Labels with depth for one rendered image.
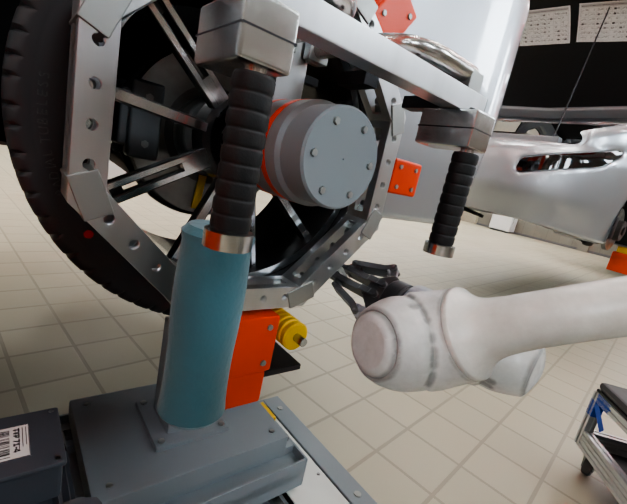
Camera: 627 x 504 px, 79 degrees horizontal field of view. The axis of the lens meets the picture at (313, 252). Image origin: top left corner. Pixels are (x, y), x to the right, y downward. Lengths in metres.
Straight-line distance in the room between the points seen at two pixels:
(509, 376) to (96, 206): 0.55
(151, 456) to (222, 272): 0.53
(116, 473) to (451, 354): 0.66
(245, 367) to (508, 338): 0.44
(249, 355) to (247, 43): 0.50
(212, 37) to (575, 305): 0.39
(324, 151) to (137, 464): 0.68
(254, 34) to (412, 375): 0.34
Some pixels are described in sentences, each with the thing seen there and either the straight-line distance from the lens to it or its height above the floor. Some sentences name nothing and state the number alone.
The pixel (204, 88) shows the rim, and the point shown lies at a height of 0.91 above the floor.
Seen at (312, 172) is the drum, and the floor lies 0.83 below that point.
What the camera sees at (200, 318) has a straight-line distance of 0.47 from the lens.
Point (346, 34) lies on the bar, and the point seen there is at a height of 0.96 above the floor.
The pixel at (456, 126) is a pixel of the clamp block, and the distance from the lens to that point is 0.57.
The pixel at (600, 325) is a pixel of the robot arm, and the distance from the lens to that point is 0.43.
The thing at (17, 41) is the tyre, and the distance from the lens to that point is 0.59.
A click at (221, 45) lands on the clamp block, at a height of 0.91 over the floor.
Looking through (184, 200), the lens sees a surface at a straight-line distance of 0.82.
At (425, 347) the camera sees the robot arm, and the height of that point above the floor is 0.68.
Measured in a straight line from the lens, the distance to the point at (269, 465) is 1.02.
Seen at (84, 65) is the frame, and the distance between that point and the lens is 0.51.
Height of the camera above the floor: 0.83
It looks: 12 degrees down
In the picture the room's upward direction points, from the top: 12 degrees clockwise
